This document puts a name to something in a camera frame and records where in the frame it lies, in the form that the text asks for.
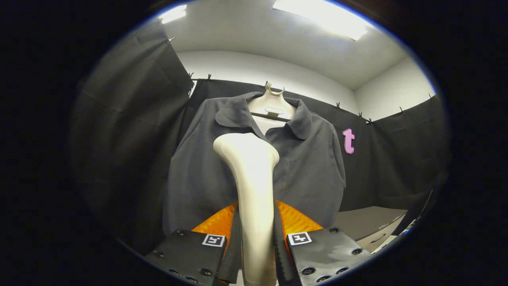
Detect row of backdrop clips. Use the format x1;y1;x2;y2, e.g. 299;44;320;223
167;37;434;124

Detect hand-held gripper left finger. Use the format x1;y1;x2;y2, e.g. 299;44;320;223
145;201;241;286

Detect small ceiling light panel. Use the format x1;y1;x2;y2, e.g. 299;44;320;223
159;5;187;24

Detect black backdrop cloth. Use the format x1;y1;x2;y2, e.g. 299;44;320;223
69;20;451;255

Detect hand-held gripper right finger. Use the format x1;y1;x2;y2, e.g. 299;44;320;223
273;199;371;286

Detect grey cabinet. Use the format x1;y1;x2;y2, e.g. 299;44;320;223
333;206;409;253

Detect dark grey button shirt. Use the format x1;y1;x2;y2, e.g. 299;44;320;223
162;91;346;239

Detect large ceiling light panel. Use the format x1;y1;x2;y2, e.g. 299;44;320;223
272;0;373;41

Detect white garment form stand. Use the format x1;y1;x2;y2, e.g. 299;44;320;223
247;81;297;135

